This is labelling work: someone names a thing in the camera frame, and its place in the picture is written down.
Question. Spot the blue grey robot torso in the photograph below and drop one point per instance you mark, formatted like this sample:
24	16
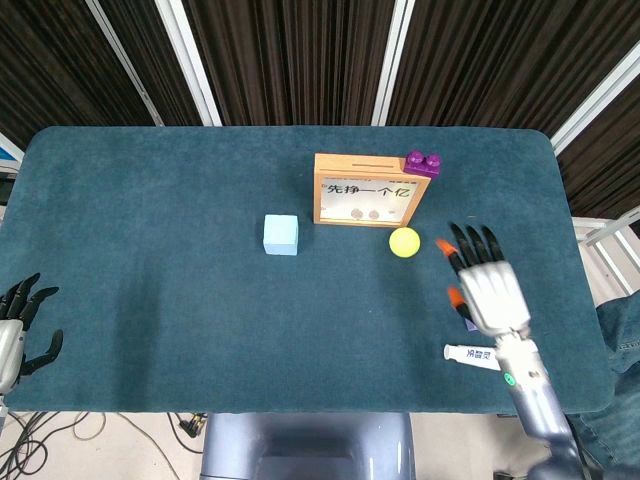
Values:
305	445

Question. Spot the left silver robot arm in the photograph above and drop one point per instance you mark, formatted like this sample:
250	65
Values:
2	410

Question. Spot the wooden coin box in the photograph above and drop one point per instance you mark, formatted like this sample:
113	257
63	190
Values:
345	165

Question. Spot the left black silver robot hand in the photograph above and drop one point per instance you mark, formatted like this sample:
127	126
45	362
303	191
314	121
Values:
10	345

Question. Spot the chrome chair leg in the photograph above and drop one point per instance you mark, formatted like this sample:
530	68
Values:
510	472

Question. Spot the blue denim fabric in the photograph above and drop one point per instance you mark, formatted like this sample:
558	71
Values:
622	360

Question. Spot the small purple cube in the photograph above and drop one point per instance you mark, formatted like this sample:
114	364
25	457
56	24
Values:
470	327

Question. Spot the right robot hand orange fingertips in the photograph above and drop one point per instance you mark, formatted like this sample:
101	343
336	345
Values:
492	295

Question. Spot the white toothpaste tube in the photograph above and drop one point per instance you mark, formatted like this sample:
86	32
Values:
470	355

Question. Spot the light blue foam cube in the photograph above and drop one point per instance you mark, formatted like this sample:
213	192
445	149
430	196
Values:
280	235

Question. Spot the black power plug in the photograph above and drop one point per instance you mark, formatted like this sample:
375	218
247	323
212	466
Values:
192	426

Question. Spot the yellow ball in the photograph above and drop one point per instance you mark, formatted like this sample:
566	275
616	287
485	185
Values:
404	242

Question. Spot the aluminium profile frame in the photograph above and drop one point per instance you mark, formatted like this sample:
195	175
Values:
607	240

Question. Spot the teal table cloth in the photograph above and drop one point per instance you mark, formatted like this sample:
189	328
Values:
175	275

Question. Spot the purple toy building brick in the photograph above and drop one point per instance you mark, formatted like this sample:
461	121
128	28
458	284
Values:
422	165

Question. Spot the white partition post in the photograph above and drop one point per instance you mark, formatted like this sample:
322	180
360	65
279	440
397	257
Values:
392	60
187	60
125	65
595	100

